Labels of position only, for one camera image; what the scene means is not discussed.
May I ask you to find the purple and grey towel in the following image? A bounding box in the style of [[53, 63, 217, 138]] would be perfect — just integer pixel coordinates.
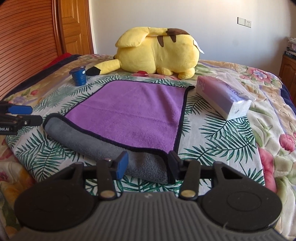
[[43, 80, 191, 184]]

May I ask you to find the palm leaf print cloth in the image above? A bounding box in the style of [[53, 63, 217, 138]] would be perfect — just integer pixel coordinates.
[[14, 75, 263, 194]]

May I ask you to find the red and navy blanket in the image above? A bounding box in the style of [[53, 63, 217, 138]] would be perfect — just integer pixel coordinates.
[[1, 53, 81, 100]]

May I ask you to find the blue cup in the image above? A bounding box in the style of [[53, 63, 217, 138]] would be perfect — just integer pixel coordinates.
[[69, 66, 87, 86]]

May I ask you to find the wooden slatted wardrobe door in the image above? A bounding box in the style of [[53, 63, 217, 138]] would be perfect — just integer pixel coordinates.
[[0, 0, 94, 98]]

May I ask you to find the purple tissue pack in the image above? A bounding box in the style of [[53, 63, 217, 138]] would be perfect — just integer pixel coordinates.
[[195, 72, 256, 121]]

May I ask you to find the yellow Pikachu plush toy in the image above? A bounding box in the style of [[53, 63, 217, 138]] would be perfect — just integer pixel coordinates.
[[86, 27, 203, 80]]

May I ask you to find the wooden low cabinet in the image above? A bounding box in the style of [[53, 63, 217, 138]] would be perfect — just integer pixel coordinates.
[[279, 55, 295, 91]]

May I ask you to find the stack of folded linens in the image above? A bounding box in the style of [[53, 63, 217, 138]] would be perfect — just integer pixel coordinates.
[[286, 37, 296, 56]]

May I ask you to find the white wall socket plate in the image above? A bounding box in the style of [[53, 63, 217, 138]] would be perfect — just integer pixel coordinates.
[[237, 17, 252, 28]]

